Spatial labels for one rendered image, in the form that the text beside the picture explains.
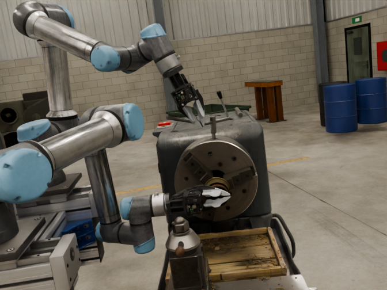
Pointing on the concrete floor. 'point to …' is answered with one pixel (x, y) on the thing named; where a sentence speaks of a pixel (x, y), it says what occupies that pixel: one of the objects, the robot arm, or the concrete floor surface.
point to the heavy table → (268, 99)
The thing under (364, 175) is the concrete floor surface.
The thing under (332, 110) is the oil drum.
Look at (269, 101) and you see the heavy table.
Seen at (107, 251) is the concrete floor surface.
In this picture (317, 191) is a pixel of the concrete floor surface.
